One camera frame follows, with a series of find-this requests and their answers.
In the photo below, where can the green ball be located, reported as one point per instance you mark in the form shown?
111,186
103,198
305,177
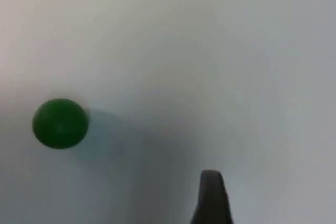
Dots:
60,123

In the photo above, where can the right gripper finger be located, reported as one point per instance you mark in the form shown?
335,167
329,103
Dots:
212,200

